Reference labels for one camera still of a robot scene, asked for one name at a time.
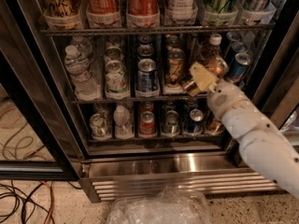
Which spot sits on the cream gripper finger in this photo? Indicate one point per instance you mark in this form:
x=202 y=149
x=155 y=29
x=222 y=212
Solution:
x=203 y=78

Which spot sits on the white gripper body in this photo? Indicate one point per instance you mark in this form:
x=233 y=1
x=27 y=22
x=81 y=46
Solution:
x=224 y=99

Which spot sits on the orange soda can front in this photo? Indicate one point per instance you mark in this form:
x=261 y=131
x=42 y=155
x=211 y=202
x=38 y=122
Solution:
x=214 y=64

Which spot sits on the orange soda can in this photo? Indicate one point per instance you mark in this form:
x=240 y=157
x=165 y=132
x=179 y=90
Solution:
x=214 y=64
x=175 y=64
x=172 y=42

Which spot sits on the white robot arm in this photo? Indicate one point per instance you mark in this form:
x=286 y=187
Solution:
x=262 y=146

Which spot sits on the copper can bottom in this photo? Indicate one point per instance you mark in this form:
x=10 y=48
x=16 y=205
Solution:
x=213 y=125

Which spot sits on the blue can bottom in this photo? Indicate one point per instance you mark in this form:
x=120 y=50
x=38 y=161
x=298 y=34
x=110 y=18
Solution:
x=194 y=122

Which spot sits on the blue energy can front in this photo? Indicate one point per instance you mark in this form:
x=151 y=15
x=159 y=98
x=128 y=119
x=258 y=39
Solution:
x=238 y=67

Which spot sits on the blue energy can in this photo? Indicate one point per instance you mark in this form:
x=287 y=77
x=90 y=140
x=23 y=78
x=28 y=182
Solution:
x=235 y=47
x=232 y=37
x=238 y=67

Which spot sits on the fridge glass door right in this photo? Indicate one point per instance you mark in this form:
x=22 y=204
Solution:
x=274 y=84

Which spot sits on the fridge glass door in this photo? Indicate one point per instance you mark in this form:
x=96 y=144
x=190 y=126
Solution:
x=33 y=75
x=274 y=84

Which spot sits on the blue Pepsi can front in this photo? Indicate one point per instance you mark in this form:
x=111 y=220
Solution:
x=147 y=76

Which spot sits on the blue pepsi can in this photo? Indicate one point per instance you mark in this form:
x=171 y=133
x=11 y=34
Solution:
x=147 y=76
x=145 y=52
x=144 y=40

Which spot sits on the green silver can bottom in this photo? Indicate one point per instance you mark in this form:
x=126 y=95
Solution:
x=170 y=124

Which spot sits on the red cola can bottom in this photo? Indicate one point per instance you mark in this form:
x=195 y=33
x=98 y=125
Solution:
x=147 y=124

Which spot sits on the white green can front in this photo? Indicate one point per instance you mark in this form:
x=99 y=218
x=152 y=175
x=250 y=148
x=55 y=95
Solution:
x=116 y=80

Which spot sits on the white green can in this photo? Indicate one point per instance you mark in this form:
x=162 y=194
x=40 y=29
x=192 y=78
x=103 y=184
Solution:
x=99 y=126
x=113 y=53
x=113 y=41
x=116 y=80

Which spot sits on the white green can bottom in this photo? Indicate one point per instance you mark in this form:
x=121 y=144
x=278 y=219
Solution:
x=99 y=126

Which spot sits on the steel fridge base grille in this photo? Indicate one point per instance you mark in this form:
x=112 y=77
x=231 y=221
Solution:
x=109 y=179

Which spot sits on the fridge glass door left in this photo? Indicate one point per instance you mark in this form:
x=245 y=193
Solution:
x=33 y=75

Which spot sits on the iced tea bottle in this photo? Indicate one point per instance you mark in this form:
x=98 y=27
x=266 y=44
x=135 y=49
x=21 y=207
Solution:
x=211 y=47

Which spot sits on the small water bottle bottom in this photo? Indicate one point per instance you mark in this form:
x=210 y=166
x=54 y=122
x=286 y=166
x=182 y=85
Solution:
x=123 y=125

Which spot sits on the clear water bottle front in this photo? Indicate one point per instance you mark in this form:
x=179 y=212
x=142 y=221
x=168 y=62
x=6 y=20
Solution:
x=78 y=68

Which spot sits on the clear water bottle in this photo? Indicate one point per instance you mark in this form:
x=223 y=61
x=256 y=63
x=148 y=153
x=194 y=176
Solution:
x=84 y=45
x=78 y=68

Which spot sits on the clear plastic bag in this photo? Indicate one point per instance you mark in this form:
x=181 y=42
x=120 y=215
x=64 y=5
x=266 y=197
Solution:
x=169 y=206

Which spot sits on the clear water bottle back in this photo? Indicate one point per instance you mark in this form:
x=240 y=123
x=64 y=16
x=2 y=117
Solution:
x=84 y=45

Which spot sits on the middle wire shelf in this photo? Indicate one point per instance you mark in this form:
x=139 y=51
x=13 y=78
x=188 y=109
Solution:
x=182 y=96

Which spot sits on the wire shelf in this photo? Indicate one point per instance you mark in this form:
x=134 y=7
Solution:
x=158 y=31
x=182 y=96

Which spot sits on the top wire shelf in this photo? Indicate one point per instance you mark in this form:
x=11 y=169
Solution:
x=158 y=31

